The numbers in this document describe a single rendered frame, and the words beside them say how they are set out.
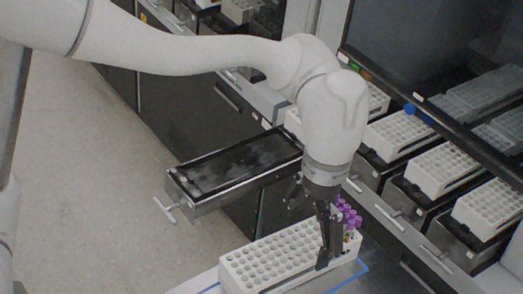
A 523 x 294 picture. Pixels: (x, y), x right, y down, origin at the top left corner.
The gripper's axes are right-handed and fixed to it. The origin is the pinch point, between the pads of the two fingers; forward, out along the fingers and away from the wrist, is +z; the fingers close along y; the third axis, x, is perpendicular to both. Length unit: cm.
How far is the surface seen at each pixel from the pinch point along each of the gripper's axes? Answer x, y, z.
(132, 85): 26, -145, 64
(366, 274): 9.4, 9.6, 5.4
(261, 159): 10.5, -32.0, 7.1
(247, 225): 32, -61, 72
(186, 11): 29, -105, 8
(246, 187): 2.6, -26.7, 8.5
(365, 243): 15.0, 2.7, 5.4
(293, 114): 23.1, -37.6, 0.9
